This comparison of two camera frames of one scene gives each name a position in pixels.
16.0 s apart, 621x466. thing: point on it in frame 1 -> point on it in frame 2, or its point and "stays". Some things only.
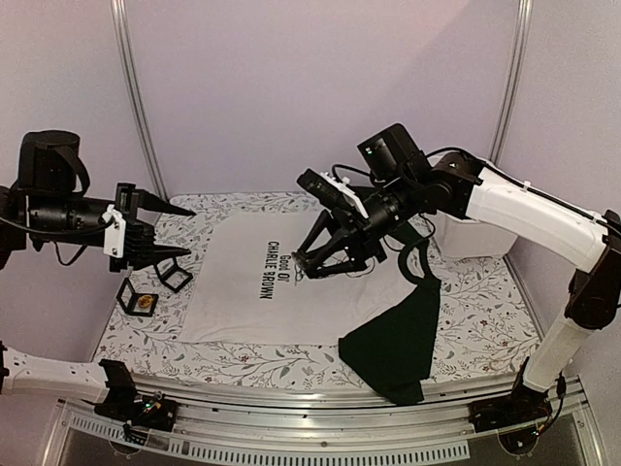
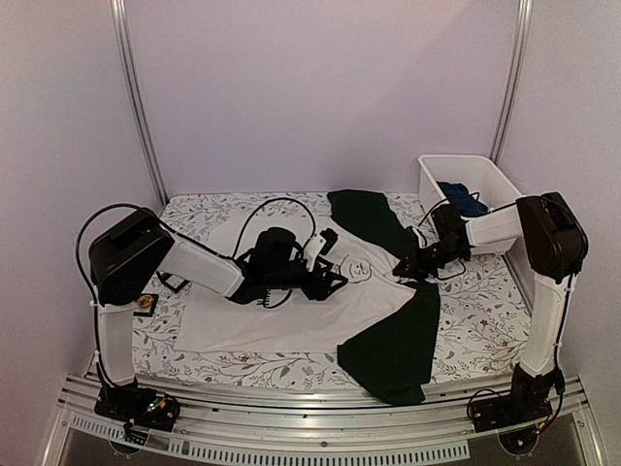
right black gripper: [352, 228] -> [420, 257]
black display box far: [173, 276] stays
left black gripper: [147, 253] -> [319, 287]
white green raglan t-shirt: [242, 285] stays
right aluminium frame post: [509, 91] stays
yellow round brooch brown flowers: [146, 301] stays
